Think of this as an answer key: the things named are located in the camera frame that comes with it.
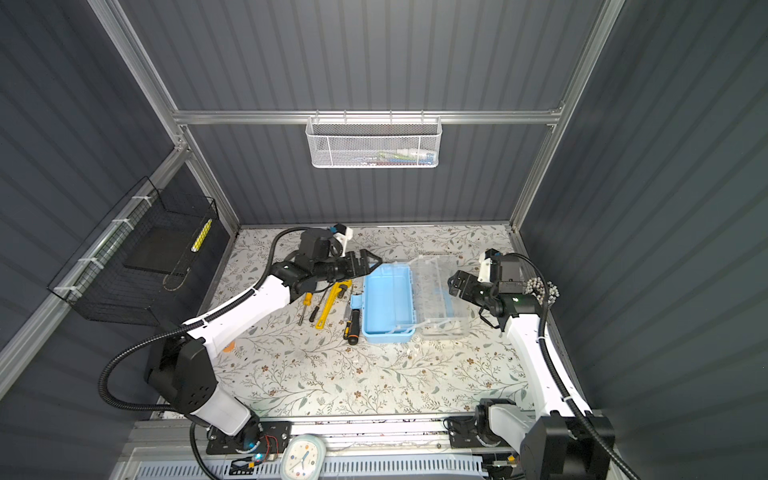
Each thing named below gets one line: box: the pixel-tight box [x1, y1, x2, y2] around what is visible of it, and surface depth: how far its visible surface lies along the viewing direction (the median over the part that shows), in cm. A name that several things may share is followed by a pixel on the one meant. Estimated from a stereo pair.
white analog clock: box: [280, 435, 326, 480], surface depth 70 cm
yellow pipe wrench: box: [315, 279, 353, 330], surface depth 98 cm
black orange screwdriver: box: [348, 309, 360, 345], surface depth 93 cm
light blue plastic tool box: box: [350, 254, 470, 344], surface depth 93 cm
